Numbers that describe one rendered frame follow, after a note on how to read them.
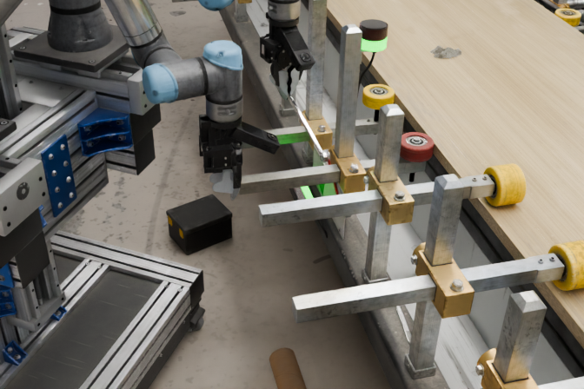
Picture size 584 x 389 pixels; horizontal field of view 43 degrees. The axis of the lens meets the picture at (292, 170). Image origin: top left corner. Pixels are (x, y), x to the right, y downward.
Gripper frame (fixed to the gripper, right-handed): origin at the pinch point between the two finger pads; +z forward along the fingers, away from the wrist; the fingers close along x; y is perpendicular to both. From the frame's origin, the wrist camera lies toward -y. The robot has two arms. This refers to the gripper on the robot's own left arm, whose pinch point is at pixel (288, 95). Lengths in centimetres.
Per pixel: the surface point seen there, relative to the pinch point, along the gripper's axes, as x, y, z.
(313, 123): -6.4, -2.2, 8.7
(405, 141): -11.4, -30.6, 1.1
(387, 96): -21.9, -11.9, 1.1
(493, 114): -39, -32, 2
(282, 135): 2.1, -1.0, 9.9
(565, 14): -107, 1, 2
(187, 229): 2, 60, 80
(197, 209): -6, 68, 80
